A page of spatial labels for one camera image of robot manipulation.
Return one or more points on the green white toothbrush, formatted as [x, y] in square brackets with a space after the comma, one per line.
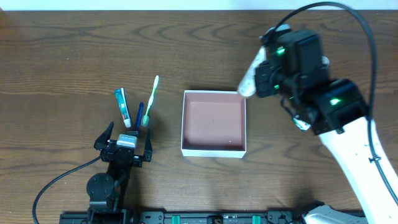
[145, 118]

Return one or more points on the white box with pink interior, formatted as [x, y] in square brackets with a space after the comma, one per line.
[213, 124]

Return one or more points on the white conditioner tube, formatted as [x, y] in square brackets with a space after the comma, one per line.
[247, 86]

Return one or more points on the green toothpaste tube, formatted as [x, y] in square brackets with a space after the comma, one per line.
[122, 103]

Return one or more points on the blue disposable razor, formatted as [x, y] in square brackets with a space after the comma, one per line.
[138, 120]

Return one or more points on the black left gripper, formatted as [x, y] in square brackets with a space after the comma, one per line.
[122, 152]

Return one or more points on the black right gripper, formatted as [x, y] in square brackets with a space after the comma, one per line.
[263, 79]

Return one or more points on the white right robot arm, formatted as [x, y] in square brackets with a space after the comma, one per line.
[338, 115]

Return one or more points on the green soap packet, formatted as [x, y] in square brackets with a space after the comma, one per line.
[303, 126]

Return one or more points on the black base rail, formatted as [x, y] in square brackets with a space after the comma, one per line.
[273, 216]

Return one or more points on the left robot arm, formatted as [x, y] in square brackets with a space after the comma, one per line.
[107, 189]

